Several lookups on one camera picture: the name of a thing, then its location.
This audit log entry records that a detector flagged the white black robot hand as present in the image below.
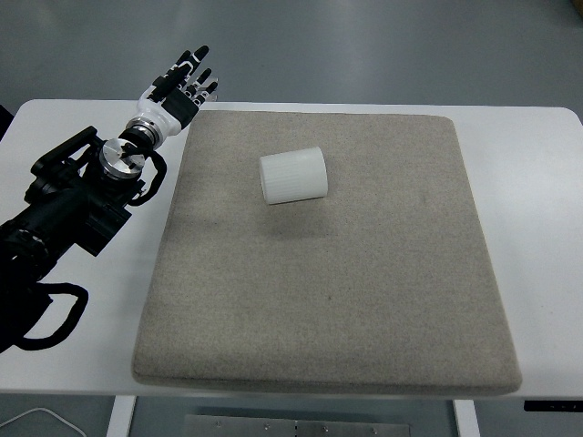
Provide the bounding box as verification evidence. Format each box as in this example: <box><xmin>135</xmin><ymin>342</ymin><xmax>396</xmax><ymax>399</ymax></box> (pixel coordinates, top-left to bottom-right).
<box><xmin>123</xmin><ymin>44</ymin><xmax>221</xmax><ymax>138</ymax></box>

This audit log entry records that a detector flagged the white ribbed cup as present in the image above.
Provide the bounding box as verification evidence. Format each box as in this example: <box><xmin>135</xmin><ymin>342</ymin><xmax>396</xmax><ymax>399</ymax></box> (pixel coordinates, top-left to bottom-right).
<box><xmin>258</xmin><ymin>145</ymin><xmax>331</xmax><ymax>208</ymax></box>

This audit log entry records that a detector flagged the beige fabric mat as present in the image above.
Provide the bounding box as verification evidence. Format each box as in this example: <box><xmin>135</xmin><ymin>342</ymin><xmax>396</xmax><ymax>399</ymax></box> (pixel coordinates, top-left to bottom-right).
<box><xmin>131</xmin><ymin>110</ymin><xmax>524</xmax><ymax>396</ymax></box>

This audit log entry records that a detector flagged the white table leg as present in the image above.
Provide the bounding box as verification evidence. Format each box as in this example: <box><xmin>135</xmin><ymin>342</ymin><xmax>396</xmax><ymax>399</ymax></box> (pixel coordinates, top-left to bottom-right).
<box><xmin>452</xmin><ymin>399</ymin><xmax>480</xmax><ymax>437</ymax></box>
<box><xmin>107</xmin><ymin>395</ymin><xmax>138</xmax><ymax>437</ymax></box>

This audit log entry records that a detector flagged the grey metal plate with screws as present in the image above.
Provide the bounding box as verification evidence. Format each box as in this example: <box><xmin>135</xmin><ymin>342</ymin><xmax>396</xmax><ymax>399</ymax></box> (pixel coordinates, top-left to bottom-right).
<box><xmin>183</xmin><ymin>413</ymin><xmax>412</xmax><ymax>437</ymax></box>

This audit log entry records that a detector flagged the black table control box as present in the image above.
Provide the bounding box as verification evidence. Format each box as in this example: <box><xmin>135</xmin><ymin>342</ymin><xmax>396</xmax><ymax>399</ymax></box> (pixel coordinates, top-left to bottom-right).
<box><xmin>523</xmin><ymin>400</ymin><xmax>583</xmax><ymax>413</ymax></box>

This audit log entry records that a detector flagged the white floor cable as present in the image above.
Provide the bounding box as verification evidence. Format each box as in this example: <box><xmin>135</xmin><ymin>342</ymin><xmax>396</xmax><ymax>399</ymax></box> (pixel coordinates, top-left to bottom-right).
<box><xmin>0</xmin><ymin>406</ymin><xmax>86</xmax><ymax>437</ymax></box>

